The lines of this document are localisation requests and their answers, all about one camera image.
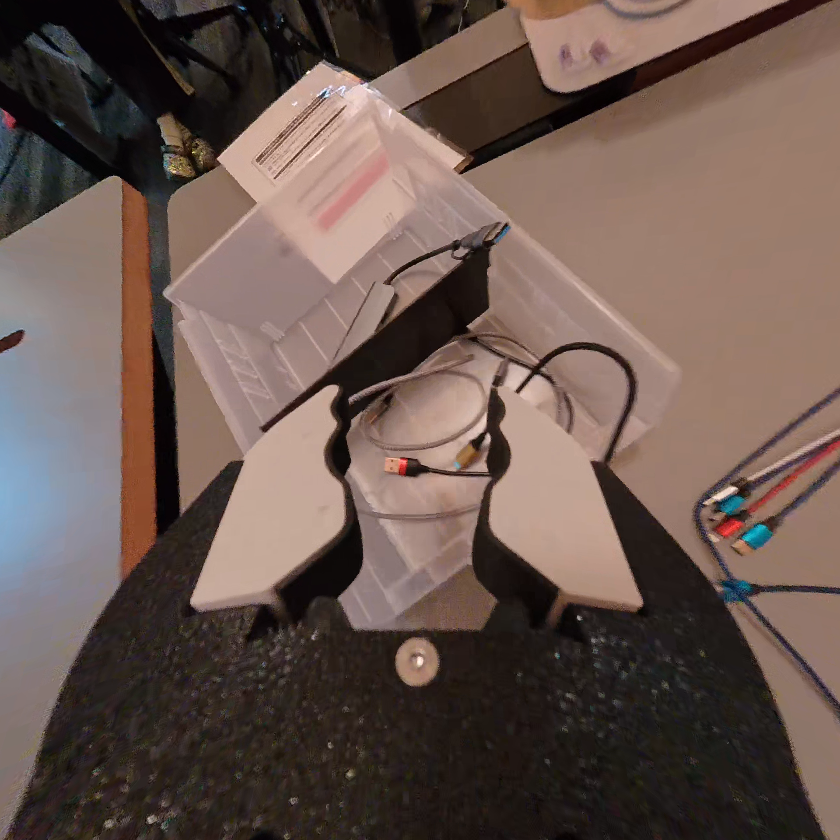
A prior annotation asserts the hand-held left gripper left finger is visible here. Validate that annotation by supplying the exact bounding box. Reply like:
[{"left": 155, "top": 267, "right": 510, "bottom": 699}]
[{"left": 190, "top": 386, "right": 364, "bottom": 624}]

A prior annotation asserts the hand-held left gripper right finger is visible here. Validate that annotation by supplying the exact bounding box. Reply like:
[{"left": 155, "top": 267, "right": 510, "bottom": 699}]
[{"left": 472, "top": 387, "right": 645, "bottom": 627}]

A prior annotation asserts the orange plug black usb cable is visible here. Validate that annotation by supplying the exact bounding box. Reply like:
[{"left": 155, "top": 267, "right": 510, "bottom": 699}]
[{"left": 451, "top": 341, "right": 639, "bottom": 475}]

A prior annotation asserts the red plug black usb cable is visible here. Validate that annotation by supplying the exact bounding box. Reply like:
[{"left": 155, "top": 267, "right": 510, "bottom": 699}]
[{"left": 382, "top": 455, "right": 494, "bottom": 480}]

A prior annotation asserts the clear plastic bin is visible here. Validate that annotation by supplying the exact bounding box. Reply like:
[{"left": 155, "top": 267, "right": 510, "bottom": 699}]
[{"left": 163, "top": 98, "right": 682, "bottom": 632}]

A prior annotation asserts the blue multi-head usb cable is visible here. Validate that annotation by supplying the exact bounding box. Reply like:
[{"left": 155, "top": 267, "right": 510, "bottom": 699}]
[{"left": 693, "top": 387, "right": 840, "bottom": 715}]

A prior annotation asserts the grey braided usb cable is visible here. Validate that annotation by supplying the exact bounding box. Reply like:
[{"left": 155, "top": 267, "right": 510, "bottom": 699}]
[{"left": 346, "top": 333, "right": 576, "bottom": 524}]

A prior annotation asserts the black hub cable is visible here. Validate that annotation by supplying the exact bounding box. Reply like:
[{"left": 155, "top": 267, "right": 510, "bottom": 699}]
[{"left": 382, "top": 222, "right": 513, "bottom": 290}]

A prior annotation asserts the grey top table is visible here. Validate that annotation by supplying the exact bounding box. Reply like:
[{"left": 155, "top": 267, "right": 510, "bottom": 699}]
[{"left": 0, "top": 176, "right": 158, "bottom": 795}]

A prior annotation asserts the laminated paper sheet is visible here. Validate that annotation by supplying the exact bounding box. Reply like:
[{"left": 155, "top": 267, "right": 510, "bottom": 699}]
[{"left": 217, "top": 61, "right": 475, "bottom": 284}]

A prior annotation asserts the instruction sheet on wooden stand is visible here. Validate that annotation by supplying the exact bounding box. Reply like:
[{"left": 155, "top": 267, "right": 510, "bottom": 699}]
[{"left": 520, "top": 0, "right": 795, "bottom": 94}]

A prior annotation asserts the black office chair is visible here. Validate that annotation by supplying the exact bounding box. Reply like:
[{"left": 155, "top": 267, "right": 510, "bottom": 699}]
[{"left": 0, "top": 0, "right": 421, "bottom": 191}]

